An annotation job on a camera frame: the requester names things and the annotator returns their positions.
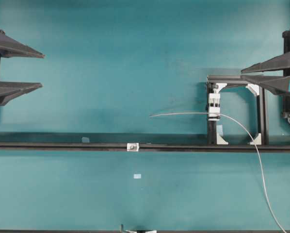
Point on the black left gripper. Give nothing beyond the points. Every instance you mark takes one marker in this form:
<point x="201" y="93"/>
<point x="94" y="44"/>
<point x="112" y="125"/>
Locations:
<point x="12" y="48"/>

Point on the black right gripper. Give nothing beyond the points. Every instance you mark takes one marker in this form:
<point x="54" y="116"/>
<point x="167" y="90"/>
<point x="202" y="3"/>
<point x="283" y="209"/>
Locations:
<point x="277" y="85"/>

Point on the small metal corner fitting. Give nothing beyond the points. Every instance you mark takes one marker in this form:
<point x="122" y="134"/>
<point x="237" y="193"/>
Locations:
<point x="133" y="147"/>

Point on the pale blue tape square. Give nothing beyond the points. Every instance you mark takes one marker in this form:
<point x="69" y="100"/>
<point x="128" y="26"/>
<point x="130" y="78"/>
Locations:
<point x="137" y="176"/>

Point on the black rectangular frame stand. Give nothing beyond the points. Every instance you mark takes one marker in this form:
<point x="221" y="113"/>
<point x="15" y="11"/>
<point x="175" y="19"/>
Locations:
<point x="262" y="137"/>

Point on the long black aluminium rail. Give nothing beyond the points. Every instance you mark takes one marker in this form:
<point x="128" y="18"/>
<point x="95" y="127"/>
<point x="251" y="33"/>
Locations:
<point x="142" y="147"/>

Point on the white wire clamp holder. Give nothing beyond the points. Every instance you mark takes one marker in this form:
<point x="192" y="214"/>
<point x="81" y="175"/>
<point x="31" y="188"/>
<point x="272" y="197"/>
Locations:
<point x="213" y="105"/>

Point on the pale tape patch near rail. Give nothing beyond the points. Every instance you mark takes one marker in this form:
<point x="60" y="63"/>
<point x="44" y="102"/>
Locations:
<point x="85" y="140"/>

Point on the black bottom edge rail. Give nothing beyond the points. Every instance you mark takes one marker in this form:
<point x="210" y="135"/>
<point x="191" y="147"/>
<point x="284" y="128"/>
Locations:
<point x="118" y="231"/>

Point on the white bracket at bottom edge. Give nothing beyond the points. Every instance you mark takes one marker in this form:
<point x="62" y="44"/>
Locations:
<point x="123" y="230"/>

